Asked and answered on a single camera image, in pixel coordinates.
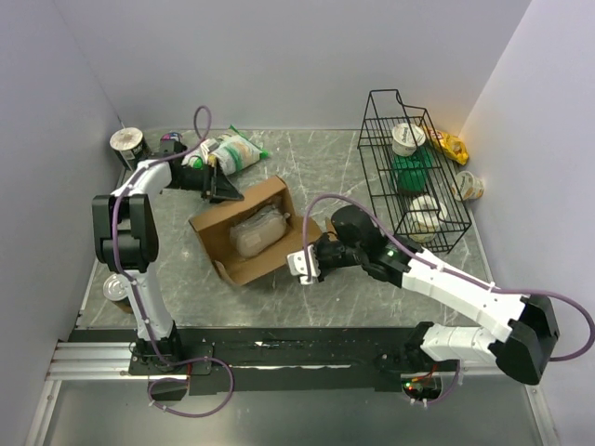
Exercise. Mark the aluminium rail frame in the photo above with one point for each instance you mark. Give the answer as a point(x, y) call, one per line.
point(106, 361)

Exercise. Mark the metal tin can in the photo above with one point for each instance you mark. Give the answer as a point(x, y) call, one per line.
point(114, 291)

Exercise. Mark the black wire basket rack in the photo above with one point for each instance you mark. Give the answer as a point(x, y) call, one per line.
point(384, 109)

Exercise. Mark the white cup in rack front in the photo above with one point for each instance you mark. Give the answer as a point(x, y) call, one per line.
point(426, 215)

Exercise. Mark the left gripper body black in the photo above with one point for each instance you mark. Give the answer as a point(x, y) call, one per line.
point(193, 179)

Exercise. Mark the purple small yogurt cup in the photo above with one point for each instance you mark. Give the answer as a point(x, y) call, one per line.
point(175, 136)

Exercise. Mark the brown cardboard express box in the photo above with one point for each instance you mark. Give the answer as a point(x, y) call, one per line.
point(212, 228)

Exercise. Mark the clear plastic package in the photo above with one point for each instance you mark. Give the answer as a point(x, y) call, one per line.
point(256, 233)

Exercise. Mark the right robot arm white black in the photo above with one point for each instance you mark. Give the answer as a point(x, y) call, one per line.
point(517, 333)

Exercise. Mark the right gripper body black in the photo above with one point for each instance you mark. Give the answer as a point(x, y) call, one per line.
point(334, 254)

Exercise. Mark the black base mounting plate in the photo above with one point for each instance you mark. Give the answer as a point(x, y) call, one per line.
point(281, 359)

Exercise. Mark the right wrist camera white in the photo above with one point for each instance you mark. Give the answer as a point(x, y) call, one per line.
point(304, 266)

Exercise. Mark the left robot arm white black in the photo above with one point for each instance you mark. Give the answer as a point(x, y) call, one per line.
point(127, 242)

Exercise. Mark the black can white lid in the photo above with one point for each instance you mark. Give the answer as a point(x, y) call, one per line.
point(130, 146)

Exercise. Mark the green lidded container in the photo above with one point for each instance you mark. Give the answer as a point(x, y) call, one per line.
point(411, 173)

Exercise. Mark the yellow chips bag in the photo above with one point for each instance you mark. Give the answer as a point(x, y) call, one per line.
point(450, 146)

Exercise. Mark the yellow white yogurt cup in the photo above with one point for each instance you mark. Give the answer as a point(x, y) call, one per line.
point(467, 187)

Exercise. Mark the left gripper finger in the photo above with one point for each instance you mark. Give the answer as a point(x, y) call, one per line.
point(221, 195)
point(218, 180)

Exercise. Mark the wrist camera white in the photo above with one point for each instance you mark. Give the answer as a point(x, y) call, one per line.
point(197, 158)
point(304, 266)

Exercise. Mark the green white chips bag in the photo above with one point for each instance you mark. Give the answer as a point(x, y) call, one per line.
point(234, 152)

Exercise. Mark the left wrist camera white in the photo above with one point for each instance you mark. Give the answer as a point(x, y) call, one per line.
point(197, 158)

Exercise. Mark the white yogurt cup in rack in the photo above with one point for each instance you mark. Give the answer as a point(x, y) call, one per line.
point(407, 139)

